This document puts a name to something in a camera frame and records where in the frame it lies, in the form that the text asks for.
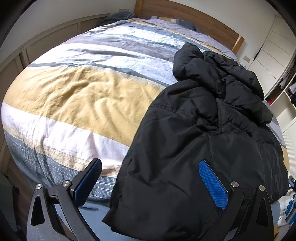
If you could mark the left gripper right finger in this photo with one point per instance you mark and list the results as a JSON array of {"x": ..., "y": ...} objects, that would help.
[{"x": 257, "y": 220}]

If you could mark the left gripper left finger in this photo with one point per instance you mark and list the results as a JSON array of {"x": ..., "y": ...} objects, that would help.
[{"x": 54, "y": 213}]

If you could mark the black puffer jacket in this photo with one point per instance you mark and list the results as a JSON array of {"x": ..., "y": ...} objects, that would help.
[{"x": 215, "y": 111}]

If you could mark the striped duvet cover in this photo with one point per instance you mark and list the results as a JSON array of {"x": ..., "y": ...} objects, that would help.
[{"x": 85, "y": 98}]

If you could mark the white wardrobe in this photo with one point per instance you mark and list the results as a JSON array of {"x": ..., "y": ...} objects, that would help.
[{"x": 273, "y": 66}]

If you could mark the lavender bed sheet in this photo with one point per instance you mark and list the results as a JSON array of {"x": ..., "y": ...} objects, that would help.
[{"x": 196, "y": 35}]

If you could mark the grey blue pillow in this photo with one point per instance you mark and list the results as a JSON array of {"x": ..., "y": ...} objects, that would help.
[{"x": 186, "y": 24}]

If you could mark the dark blue cloth pile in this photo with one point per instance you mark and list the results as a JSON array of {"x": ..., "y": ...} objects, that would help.
[{"x": 123, "y": 15}]

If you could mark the wooden headboard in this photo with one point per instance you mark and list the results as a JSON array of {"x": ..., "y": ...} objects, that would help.
[{"x": 208, "y": 24}]

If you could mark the beige wall socket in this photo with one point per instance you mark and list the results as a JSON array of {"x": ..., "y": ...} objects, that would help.
[{"x": 245, "y": 58}]

